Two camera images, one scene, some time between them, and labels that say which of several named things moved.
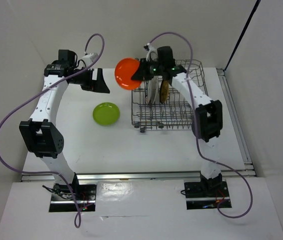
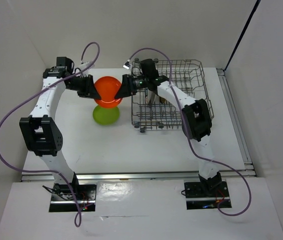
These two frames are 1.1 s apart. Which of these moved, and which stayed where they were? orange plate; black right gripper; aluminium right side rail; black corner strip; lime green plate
Moved: orange plate; black right gripper
Stayed: aluminium right side rail; lime green plate; black corner strip
